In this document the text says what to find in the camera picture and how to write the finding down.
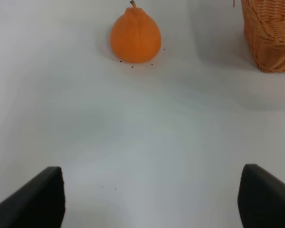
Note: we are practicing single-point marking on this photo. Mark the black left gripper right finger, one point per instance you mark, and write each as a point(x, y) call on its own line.
point(261, 199)

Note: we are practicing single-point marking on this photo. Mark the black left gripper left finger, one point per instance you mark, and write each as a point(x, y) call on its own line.
point(40, 203)

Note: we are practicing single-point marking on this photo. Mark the orange fruit with stem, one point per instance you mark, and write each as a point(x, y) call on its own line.
point(135, 37)

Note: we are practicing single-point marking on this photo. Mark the orange wicker basket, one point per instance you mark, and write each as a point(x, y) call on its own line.
point(264, 29)

